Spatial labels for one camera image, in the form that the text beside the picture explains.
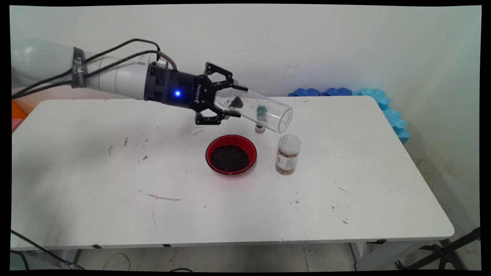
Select white table leg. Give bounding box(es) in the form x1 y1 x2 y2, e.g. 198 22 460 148
349 241 427 271

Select green-capped spice bottle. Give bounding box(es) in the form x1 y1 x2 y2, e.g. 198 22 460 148
254 106 268 134

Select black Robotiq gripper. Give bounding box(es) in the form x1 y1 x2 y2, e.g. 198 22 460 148
167 61 249 126

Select thin pale floor cable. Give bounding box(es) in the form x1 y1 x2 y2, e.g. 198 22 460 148
103 253 131 271

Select black velcro strap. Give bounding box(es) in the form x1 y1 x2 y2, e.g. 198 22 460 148
71 47 88 89

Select large black seeds heap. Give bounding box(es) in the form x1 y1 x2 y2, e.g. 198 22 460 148
210 145 250 173

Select black floor cable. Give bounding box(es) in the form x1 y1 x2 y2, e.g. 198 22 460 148
10 250 31 270
11 229 84 270

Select red bowl with black rim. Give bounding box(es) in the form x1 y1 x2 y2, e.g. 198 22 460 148
205 134 257 176

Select cyan foam mat stack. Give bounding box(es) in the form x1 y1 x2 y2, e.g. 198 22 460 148
352 88 410 145

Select clear plastic jar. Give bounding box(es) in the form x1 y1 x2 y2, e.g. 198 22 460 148
214 87 294 135

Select jar with patterned foil lid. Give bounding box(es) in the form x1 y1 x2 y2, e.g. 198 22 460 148
275 134 302 176

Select dark blue foam mat piece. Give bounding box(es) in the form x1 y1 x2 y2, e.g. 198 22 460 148
325 87 353 97
288 88 321 97

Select black tripod legs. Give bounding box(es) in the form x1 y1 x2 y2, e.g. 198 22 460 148
394 227 481 271

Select orange box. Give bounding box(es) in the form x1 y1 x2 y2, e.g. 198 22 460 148
12 99 28 120

